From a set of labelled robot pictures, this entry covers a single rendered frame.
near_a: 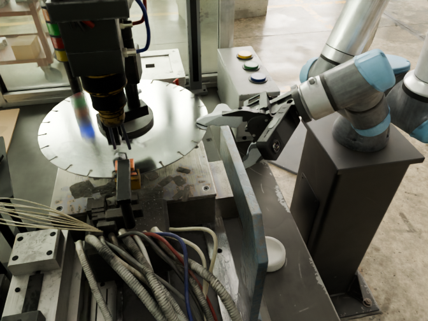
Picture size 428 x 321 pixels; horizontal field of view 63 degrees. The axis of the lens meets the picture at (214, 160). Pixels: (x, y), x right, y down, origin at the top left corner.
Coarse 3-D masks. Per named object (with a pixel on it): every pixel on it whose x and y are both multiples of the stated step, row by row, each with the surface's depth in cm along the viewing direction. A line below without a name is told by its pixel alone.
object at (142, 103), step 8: (128, 88) 57; (136, 88) 58; (128, 96) 58; (136, 96) 58; (128, 104) 59; (136, 104) 59; (144, 104) 60; (128, 112) 59; (136, 112) 60; (144, 112) 61; (128, 120) 60; (104, 128) 58; (112, 128) 59; (120, 128) 61; (120, 144) 61
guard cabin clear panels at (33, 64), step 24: (0, 0) 93; (24, 0) 94; (168, 0) 101; (216, 0) 103; (0, 24) 96; (24, 24) 98; (144, 24) 104; (168, 24) 105; (216, 24) 108; (0, 48) 101; (24, 48) 102; (48, 48) 103; (168, 48) 110; (216, 48) 113; (0, 72) 105; (24, 72) 106; (48, 72) 108
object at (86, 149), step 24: (72, 96) 77; (144, 96) 77; (168, 96) 77; (192, 96) 77; (48, 120) 70; (72, 120) 70; (168, 120) 70; (192, 120) 70; (48, 144) 64; (72, 144) 64; (96, 144) 64; (144, 144) 64; (168, 144) 64; (192, 144) 64; (72, 168) 60; (96, 168) 60; (144, 168) 60
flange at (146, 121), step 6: (150, 108) 72; (150, 114) 70; (96, 120) 68; (132, 120) 68; (138, 120) 68; (144, 120) 68; (150, 120) 68; (126, 126) 67; (132, 126) 67; (138, 126) 67; (144, 126) 67; (132, 132) 66; (138, 132) 67
